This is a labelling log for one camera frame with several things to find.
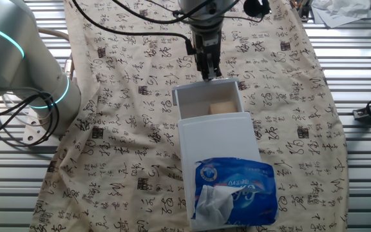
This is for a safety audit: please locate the light wooden block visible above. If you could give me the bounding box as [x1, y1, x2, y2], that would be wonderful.
[208, 101, 238, 115]

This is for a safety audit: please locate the wrist-mounted camera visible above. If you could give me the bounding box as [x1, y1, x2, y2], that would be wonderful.
[243, 0, 272, 19]

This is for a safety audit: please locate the white tissue sheet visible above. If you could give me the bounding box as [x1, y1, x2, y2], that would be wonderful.
[195, 185, 235, 226]

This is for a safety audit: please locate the blue tissue pack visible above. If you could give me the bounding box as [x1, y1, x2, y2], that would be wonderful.
[191, 157, 279, 226]

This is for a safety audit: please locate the grey cable hose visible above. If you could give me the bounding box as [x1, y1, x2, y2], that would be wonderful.
[38, 27, 74, 81]

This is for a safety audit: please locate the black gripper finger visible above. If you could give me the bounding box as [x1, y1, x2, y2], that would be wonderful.
[206, 60, 222, 81]
[196, 59, 208, 80]

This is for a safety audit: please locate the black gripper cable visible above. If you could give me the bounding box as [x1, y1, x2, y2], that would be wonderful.
[71, 0, 196, 55]

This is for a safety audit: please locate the white crumpled sheet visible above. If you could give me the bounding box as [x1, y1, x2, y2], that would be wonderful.
[310, 0, 371, 29]

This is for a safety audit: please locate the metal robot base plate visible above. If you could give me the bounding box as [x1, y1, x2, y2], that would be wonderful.
[23, 108, 61, 146]

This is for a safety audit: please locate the beige cloth with black calligraphy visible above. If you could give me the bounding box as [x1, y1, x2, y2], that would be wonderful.
[29, 0, 349, 232]

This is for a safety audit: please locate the white plastic drawer with knob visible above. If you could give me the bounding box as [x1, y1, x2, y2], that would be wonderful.
[171, 77, 245, 121]

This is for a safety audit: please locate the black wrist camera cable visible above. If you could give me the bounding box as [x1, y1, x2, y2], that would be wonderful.
[111, 0, 270, 25]

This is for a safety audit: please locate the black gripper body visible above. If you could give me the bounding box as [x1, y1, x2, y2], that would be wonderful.
[190, 25, 224, 72]

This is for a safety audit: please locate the white plastic drawer cabinet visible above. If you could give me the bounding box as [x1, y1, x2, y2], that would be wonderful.
[177, 111, 272, 231]

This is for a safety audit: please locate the black cable loop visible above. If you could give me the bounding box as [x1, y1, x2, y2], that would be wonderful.
[0, 92, 60, 150]

